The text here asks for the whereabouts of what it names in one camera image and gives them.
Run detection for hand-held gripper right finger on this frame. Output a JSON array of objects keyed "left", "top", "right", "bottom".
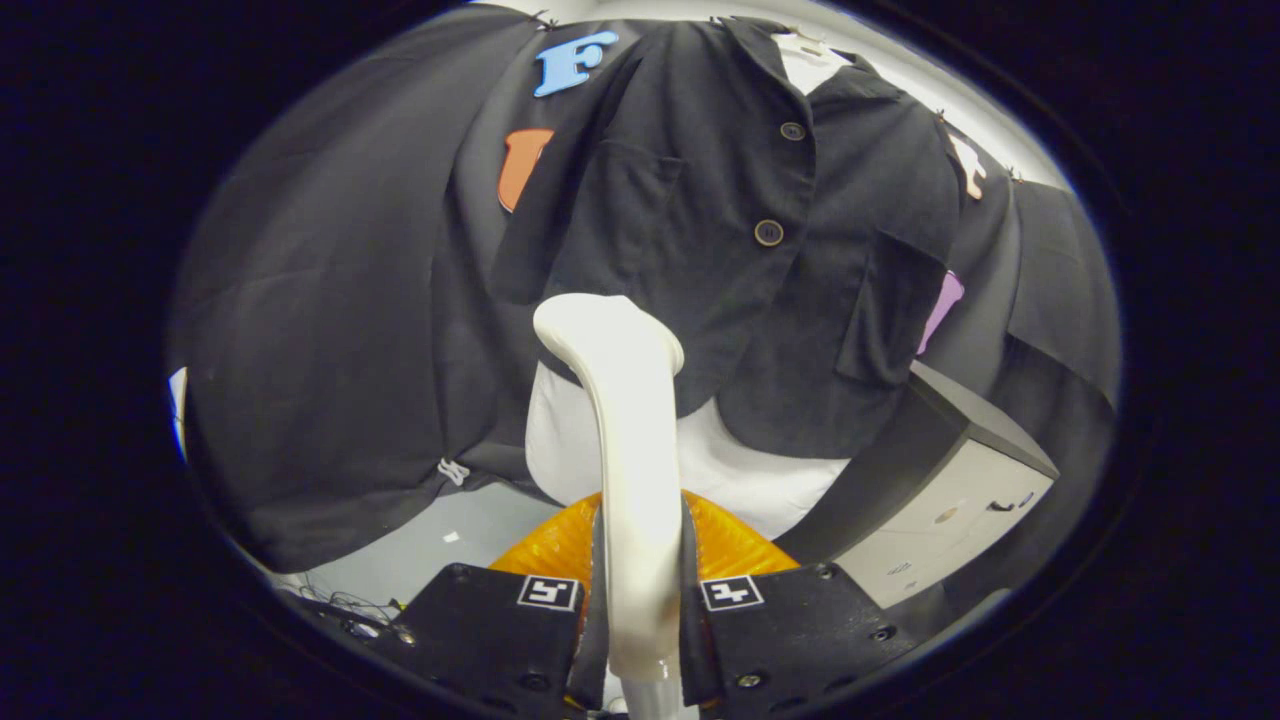
[{"left": 680, "top": 490, "right": 916, "bottom": 713}]

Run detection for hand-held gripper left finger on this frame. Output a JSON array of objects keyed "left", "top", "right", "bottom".
[{"left": 375, "top": 490, "right": 609, "bottom": 713}]

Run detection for white garment steamer head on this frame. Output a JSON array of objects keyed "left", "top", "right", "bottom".
[{"left": 533, "top": 293, "right": 686, "bottom": 683}]

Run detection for black suit jacket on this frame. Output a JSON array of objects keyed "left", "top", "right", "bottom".
[{"left": 490, "top": 15, "right": 963, "bottom": 461}]

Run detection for white mannequin torso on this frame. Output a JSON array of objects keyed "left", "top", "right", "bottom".
[{"left": 524, "top": 30, "right": 851, "bottom": 541}]

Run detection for grey cabinet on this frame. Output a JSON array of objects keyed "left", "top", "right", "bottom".
[{"left": 775, "top": 360, "right": 1061, "bottom": 611}]

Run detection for black backdrop cloth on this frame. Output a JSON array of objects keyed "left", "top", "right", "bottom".
[{"left": 165, "top": 5, "right": 1121, "bottom": 576}]

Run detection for black floor cables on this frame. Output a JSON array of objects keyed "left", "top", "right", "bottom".
[{"left": 290, "top": 590, "right": 406, "bottom": 641}]

